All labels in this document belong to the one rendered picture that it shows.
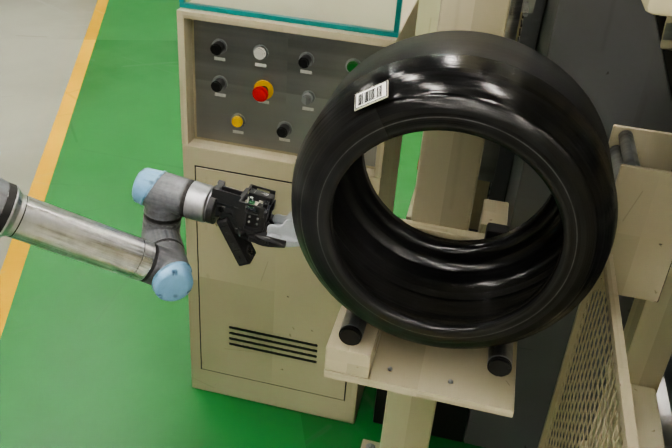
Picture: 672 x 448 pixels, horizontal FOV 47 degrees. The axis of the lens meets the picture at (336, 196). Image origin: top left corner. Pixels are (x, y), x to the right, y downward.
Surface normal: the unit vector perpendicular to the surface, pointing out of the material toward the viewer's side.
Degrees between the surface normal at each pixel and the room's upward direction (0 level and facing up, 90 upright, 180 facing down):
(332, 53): 90
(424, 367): 0
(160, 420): 0
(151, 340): 0
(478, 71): 16
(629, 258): 90
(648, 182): 90
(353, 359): 90
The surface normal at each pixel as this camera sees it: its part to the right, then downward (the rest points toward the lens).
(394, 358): 0.07, -0.86
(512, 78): 0.21, -0.64
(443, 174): -0.23, 0.48
